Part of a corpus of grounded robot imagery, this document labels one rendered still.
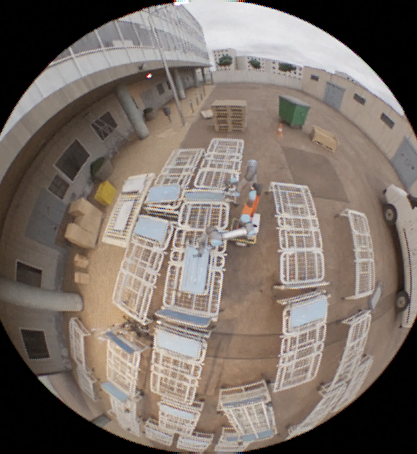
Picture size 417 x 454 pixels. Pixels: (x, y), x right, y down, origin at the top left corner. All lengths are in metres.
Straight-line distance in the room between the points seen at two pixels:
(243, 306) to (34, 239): 6.88
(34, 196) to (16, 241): 1.74
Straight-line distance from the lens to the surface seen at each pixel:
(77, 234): 4.26
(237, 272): 2.55
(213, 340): 2.84
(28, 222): 6.37
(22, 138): 3.25
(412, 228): 6.71
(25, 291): 4.59
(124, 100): 7.10
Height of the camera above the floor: 2.54
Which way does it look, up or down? 66 degrees down
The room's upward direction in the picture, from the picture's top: 22 degrees counter-clockwise
